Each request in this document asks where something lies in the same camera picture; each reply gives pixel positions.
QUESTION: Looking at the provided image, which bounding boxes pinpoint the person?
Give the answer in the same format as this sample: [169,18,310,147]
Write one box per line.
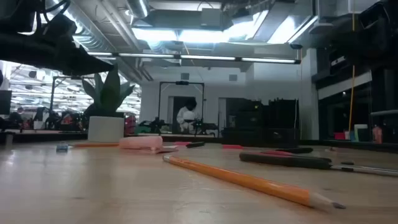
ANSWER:
[176,98,200,134]
[8,107,25,127]

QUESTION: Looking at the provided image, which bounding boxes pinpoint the pink sticky note pad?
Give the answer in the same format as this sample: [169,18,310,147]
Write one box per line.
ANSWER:
[119,136,179,155]

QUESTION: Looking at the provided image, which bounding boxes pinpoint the snake plant in white pot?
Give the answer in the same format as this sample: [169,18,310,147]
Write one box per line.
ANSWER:
[81,63,136,143]

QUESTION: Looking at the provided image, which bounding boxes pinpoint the dark background monitor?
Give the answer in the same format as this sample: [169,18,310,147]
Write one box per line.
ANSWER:
[0,90,12,116]

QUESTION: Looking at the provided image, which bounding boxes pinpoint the black robot station frame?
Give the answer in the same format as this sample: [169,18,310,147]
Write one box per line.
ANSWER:
[157,81,205,136]
[49,75,85,130]

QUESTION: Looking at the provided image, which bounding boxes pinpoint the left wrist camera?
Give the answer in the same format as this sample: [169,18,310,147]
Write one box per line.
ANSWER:
[42,14,78,37]

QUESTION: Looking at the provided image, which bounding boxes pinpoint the orange bottle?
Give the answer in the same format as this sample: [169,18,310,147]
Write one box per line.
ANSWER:
[373,125,383,144]

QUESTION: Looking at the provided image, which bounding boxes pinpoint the linear ceiling light bar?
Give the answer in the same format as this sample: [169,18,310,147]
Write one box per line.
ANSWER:
[86,51,302,65]

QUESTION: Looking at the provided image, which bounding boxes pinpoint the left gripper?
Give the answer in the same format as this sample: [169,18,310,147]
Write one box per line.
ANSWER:
[0,30,115,76]

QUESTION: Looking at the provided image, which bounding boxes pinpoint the red black handled scissors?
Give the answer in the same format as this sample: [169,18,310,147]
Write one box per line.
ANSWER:
[239,147,398,178]

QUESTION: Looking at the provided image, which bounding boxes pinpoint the yellow wooden pencil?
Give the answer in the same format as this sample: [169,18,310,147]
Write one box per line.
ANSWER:
[73,142,121,148]
[162,154,346,210]

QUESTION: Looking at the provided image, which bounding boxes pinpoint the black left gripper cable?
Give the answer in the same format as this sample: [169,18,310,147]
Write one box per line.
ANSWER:
[36,0,73,16]

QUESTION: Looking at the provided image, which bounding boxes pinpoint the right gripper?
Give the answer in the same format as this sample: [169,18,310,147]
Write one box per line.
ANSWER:
[338,28,398,62]

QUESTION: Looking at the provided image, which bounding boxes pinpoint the yellow cable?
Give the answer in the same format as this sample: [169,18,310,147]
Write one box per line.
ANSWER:
[348,12,356,132]

